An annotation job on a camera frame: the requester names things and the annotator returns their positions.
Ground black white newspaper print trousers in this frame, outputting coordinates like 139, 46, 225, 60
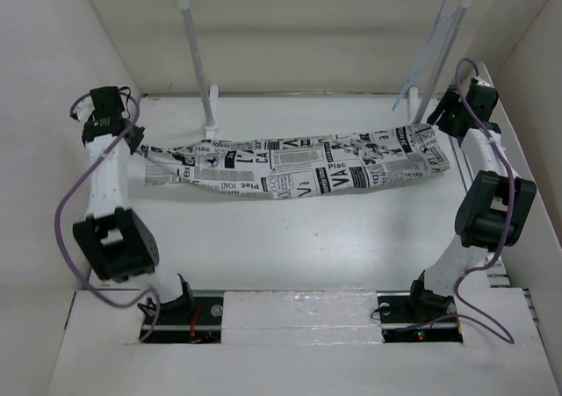
140, 124, 450, 200

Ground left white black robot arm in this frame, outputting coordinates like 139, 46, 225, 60
73, 86, 196, 323

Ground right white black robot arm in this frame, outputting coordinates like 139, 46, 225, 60
406, 77, 537, 320

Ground clear blue plastic hanger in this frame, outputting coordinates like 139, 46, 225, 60
392, 0, 457, 111

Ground aluminium rail right side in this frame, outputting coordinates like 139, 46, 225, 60
450, 108, 474, 189

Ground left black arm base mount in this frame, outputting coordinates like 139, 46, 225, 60
144, 291, 224, 344

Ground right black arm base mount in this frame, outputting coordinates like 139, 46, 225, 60
371, 292, 463, 343

